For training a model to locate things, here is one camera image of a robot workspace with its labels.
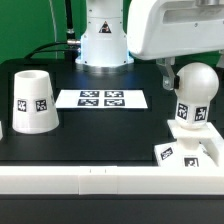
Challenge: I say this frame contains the thin grey cable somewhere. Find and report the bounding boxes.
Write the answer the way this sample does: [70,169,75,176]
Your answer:
[48,0,59,60]

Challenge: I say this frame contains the white lamp base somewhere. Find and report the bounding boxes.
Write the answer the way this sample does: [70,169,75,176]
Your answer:
[154,120,224,168]

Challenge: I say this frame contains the white lamp shade cone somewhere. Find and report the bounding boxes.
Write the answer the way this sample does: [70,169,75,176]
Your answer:
[12,70,59,134]

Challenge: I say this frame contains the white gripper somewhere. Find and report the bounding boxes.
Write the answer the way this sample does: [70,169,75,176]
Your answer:
[127,0,224,91]

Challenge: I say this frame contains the white marker sheet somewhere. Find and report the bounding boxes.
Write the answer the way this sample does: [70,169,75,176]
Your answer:
[56,90,148,109]

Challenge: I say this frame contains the white front fence wall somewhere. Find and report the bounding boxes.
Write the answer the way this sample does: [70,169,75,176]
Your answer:
[0,166,224,195]

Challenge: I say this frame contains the white lamp bulb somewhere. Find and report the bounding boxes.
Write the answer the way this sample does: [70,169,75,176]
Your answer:
[175,63,219,130]

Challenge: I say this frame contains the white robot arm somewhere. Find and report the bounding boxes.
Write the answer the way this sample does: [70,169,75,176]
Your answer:
[76,0,224,90]

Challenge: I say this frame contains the black cable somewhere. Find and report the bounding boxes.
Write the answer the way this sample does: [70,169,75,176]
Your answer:
[23,0,82,60]

